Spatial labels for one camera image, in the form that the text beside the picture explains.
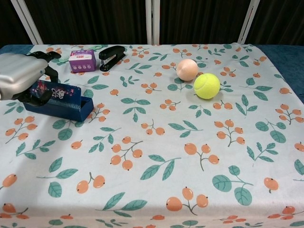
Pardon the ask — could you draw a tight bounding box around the floral white tablecloth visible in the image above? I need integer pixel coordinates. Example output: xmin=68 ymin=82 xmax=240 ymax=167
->
xmin=0 ymin=42 xmax=304 ymax=228

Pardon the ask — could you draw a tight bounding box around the peach coloured ball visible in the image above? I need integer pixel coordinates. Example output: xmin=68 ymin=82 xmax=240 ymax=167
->
xmin=176 ymin=58 xmax=199 ymax=82

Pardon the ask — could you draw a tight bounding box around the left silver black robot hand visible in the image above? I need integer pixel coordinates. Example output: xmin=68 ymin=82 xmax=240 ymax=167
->
xmin=0 ymin=51 xmax=62 ymax=107

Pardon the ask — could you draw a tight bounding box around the yellow tennis ball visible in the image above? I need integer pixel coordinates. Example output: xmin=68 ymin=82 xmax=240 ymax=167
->
xmin=193 ymin=72 xmax=221 ymax=100

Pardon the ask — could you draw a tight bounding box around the purple small cardboard box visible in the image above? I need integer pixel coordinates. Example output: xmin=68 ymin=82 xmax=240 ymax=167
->
xmin=68 ymin=49 xmax=96 ymax=73

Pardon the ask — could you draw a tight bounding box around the black stapler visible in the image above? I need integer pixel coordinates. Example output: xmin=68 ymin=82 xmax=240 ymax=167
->
xmin=98 ymin=46 xmax=126 ymax=72

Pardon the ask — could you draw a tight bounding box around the dark pleated curtain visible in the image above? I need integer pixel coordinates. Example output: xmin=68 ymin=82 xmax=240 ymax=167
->
xmin=0 ymin=0 xmax=304 ymax=46

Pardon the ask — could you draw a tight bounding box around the blue glasses case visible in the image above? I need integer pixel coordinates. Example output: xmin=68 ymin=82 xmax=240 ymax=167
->
xmin=25 ymin=80 xmax=94 ymax=124

